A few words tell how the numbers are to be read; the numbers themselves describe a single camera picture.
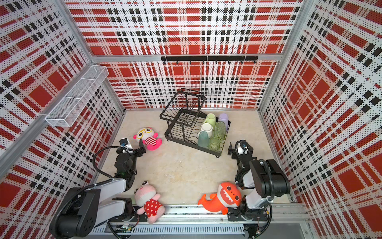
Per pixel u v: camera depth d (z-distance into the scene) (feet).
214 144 2.98
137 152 2.51
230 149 2.70
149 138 3.13
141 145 2.63
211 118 3.24
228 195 2.36
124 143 2.35
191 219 2.40
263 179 1.50
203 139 3.11
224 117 3.21
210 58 2.93
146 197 2.45
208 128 3.19
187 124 2.64
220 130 3.05
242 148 2.41
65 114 2.27
